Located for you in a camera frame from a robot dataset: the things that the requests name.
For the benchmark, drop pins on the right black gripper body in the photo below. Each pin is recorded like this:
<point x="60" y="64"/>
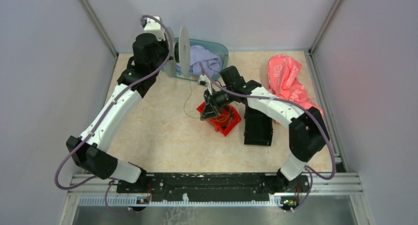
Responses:
<point x="219" y="99"/>

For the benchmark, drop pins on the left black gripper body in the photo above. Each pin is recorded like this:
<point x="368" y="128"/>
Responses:
<point x="163" y="51"/>

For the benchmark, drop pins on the grey plastic cable spool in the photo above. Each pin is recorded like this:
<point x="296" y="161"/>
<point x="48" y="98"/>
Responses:
<point x="180" y="53"/>

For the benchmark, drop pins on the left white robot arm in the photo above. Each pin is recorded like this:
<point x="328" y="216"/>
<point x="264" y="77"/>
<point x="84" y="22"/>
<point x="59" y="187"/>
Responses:
<point x="89" y="150"/>

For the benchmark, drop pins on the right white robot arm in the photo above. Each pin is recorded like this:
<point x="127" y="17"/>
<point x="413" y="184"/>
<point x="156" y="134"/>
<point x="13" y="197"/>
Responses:
<point x="306" y="129"/>

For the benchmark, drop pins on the red plastic bin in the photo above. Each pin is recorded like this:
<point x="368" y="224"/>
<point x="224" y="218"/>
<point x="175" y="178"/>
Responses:
<point x="227" y="121"/>

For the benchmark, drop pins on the purple cloth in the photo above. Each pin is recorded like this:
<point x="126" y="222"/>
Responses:
<point x="211" y="62"/>

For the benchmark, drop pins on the teal plastic basin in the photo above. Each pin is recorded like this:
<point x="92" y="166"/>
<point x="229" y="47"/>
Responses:
<point x="213" y="47"/>

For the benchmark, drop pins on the black plastic bin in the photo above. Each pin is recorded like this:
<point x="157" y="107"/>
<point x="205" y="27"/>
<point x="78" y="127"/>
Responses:
<point x="258" y="129"/>

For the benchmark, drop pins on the pink patterned cloth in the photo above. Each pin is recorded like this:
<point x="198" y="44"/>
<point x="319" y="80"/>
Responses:
<point x="282" y="81"/>

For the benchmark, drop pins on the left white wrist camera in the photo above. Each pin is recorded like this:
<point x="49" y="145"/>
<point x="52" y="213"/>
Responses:
<point x="151" y="26"/>

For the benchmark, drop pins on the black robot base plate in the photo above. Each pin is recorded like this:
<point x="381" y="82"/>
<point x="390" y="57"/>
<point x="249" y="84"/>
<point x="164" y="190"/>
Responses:
<point x="214" y="187"/>

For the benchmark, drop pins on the grey slotted cable duct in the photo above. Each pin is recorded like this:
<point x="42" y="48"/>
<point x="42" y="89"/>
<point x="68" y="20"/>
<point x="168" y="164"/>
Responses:
<point x="138" y="201"/>

